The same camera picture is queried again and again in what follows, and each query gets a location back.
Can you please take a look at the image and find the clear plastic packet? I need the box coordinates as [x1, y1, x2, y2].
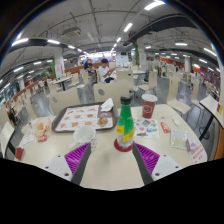
[170, 128, 189, 150]

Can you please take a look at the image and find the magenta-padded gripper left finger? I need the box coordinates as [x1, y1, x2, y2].
[42, 142, 92, 186]

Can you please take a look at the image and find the group of ceiling lights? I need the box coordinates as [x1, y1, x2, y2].
[0, 0, 221, 91]

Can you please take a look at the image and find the person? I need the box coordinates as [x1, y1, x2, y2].
[97, 58, 116, 84]
[83, 58, 95, 73]

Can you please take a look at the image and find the small red sachet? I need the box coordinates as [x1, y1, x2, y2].
[160, 121, 171, 134]

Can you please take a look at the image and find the red printed paper sheet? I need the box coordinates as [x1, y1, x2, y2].
[187, 141, 208, 163]

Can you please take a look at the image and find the white paper slip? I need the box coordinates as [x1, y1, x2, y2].
[21, 133, 36, 147]

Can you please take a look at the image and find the colourful printed leaflet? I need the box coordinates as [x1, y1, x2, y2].
[133, 117, 160, 140]

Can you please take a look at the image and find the red paper cup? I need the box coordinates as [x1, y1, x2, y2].
[141, 93, 159, 120]

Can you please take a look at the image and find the red printed flat packet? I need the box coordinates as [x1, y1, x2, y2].
[37, 133, 48, 143]

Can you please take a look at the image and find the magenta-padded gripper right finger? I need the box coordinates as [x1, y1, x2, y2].
[131, 142, 183, 186]

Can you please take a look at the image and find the white dotted mug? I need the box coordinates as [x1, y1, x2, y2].
[68, 125, 98, 153]

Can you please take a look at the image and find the white crumpled napkin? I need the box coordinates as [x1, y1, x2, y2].
[99, 97, 115, 113]

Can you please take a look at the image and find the white side table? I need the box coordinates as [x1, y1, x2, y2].
[198, 94, 224, 141]

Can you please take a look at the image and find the clear plastic food bag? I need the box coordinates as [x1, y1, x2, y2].
[31, 116, 53, 138]

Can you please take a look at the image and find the green drink bottle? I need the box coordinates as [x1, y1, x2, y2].
[114, 95, 136, 151]

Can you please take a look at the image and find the group of cafeteria chairs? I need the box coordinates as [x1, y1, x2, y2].
[0, 64, 201, 158]

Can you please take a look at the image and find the ceiling air conditioner unit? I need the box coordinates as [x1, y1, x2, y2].
[60, 26, 83, 39]

